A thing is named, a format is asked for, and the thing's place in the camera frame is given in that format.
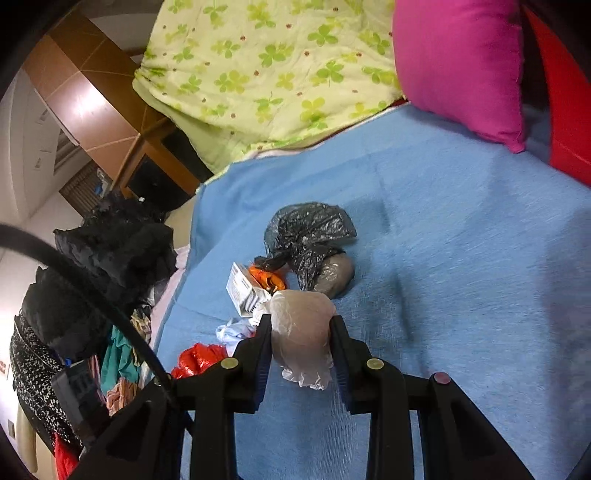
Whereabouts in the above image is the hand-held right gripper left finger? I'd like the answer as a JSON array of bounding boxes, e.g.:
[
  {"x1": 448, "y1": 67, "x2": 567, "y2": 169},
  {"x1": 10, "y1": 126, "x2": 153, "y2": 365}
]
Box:
[{"x1": 78, "y1": 314, "x2": 273, "y2": 480}]

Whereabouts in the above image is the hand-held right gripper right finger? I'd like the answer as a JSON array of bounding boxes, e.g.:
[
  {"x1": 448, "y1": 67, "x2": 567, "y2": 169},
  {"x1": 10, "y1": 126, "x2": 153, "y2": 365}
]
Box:
[{"x1": 329, "y1": 315, "x2": 539, "y2": 480}]

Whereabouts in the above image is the white plastic bag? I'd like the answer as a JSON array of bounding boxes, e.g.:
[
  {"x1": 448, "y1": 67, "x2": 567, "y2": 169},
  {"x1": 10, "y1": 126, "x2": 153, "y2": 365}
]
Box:
[{"x1": 215, "y1": 318, "x2": 257, "y2": 356}]

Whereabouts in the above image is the clear plastic bag bundle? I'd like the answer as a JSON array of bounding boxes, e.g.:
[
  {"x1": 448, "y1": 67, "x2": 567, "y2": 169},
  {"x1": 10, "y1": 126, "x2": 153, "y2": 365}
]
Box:
[{"x1": 268, "y1": 290, "x2": 337, "y2": 388}]

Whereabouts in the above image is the red plastic bag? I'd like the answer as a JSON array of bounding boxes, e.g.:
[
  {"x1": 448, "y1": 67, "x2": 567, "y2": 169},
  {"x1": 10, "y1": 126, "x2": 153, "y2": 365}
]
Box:
[{"x1": 172, "y1": 342, "x2": 229, "y2": 380}]

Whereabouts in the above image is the white medicine box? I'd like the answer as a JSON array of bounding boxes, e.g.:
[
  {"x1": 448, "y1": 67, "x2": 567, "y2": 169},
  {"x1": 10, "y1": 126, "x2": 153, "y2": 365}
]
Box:
[{"x1": 225, "y1": 261, "x2": 273, "y2": 318}]

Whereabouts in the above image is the orange plastic wrapper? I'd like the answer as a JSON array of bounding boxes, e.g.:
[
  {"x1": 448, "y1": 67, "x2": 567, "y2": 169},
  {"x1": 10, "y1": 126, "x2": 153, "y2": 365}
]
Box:
[{"x1": 249, "y1": 264, "x2": 287, "y2": 292}]

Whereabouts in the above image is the grey translucent plastic bag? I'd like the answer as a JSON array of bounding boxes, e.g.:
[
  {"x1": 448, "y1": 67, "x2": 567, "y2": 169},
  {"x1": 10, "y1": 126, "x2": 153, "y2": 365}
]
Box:
[{"x1": 314, "y1": 253, "x2": 354, "y2": 298}]

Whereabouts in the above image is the black plastic bag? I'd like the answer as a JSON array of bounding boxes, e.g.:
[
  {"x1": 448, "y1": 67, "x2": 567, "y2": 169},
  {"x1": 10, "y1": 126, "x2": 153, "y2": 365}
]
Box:
[{"x1": 254, "y1": 202, "x2": 358, "y2": 291}]

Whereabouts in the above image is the black spotted cloth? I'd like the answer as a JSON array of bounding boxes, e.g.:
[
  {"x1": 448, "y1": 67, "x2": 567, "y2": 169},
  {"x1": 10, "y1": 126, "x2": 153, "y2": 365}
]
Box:
[{"x1": 9, "y1": 314, "x2": 84, "y2": 448}]

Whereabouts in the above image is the teal cloth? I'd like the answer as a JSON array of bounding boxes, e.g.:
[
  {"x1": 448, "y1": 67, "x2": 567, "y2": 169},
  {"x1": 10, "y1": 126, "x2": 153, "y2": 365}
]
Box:
[{"x1": 99, "y1": 328, "x2": 139, "y2": 402}]

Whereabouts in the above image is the red cloth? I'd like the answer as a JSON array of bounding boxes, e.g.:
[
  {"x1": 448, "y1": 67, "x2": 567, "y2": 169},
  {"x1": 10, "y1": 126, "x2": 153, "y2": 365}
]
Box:
[{"x1": 53, "y1": 431, "x2": 81, "y2": 480}]

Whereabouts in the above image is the pile of hanging clothes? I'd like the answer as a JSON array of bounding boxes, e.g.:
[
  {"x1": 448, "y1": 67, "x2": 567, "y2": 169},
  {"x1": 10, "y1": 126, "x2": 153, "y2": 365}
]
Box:
[{"x1": 0, "y1": 223, "x2": 178, "y2": 402}]

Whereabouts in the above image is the pink bed sheet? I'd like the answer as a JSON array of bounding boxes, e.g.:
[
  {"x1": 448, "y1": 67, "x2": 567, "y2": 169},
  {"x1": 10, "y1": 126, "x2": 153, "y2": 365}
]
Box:
[{"x1": 150, "y1": 244, "x2": 190, "y2": 342}]

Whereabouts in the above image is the black jacket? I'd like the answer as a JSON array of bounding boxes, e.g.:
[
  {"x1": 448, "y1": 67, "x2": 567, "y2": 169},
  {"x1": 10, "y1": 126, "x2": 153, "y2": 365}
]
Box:
[{"x1": 21, "y1": 191, "x2": 178, "y2": 352}]

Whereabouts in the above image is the blue blanket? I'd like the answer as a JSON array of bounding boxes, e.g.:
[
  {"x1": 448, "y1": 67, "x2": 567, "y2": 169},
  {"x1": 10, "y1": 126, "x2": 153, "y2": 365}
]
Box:
[{"x1": 152, "y1": 99, "x2": 591, "y2": 480}]

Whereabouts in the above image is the wooden nightstand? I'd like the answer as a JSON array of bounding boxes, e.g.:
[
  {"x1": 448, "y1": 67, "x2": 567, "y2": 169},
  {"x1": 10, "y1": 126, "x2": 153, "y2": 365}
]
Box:
[{"x1": 117, "y1": 117, "x2": 215, "y2": 208}]

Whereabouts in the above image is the green floral quilt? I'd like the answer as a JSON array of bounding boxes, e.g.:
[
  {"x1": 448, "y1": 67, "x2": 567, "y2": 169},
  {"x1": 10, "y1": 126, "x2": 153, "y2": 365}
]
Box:
[{"x1": 132, "y1": 0, "x2": 407, "y2": 174}]

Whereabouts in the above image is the magenta pillow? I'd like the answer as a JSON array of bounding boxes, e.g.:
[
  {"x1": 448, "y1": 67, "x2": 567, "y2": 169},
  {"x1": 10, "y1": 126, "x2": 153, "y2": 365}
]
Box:
[{"x1": 392, "y1": 0, "x2": 527, "y2": 154}]

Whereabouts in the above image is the wooden wardrobe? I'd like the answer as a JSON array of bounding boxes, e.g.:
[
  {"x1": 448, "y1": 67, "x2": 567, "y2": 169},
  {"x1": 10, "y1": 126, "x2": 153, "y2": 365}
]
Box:
[{"x1": 23, "y1": 9, "x2": 139, "y2": 153}]

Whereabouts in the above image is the red paper bag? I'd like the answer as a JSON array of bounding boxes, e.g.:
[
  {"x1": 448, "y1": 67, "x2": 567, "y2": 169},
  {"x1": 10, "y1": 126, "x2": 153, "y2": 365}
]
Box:
[{"x1": 524, "y1": 7, "x2": 591, "y2": 185}]

